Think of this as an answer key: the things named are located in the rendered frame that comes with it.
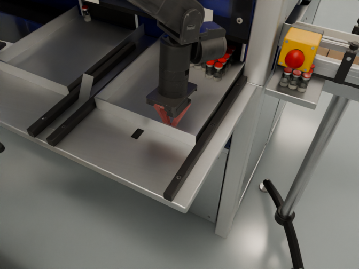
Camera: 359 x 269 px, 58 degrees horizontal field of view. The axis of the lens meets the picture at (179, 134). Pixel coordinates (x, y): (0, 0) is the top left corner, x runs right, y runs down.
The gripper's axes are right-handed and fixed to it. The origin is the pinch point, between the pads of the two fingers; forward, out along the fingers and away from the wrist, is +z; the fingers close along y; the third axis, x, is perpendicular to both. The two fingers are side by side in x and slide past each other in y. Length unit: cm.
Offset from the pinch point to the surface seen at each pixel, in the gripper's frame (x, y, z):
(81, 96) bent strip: 24.2, -0.3, 0.8
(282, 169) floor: -25, 90, 77
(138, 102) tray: 11.7, 5.6, 1.0
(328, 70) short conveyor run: -26.1, 35.4, -6.6
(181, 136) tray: -3.4, -0.9, 0.4
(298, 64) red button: -19.7, 19.9, -12.7
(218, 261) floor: -14, 29, 87
